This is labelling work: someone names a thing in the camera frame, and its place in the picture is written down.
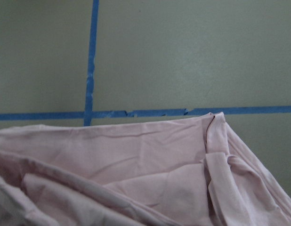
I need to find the pink Snoopy t-shirt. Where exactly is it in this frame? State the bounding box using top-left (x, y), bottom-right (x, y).
top-left (0, 113), bottom-right (291, 226)

